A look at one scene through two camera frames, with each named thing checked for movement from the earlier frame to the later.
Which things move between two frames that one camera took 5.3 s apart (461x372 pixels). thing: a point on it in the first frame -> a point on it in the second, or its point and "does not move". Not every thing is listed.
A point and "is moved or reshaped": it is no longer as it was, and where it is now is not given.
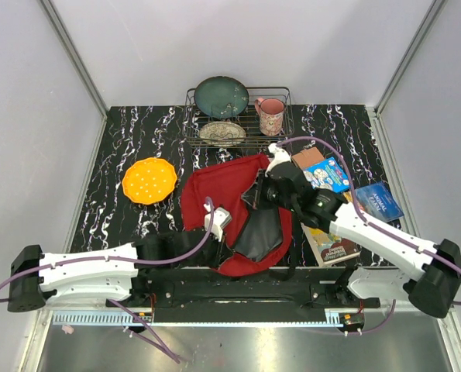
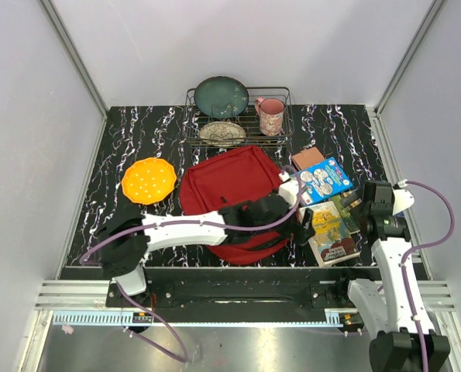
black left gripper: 221,253 -> 293,230
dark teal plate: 221,97 does not move
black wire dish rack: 238,117 does not move
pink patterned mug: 270,111 does not move
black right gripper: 256,191 -> 352,198
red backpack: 223,184 is moved or reshaped
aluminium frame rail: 73,53 does not move
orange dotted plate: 149,180 does not move
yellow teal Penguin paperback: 330,249 does not move
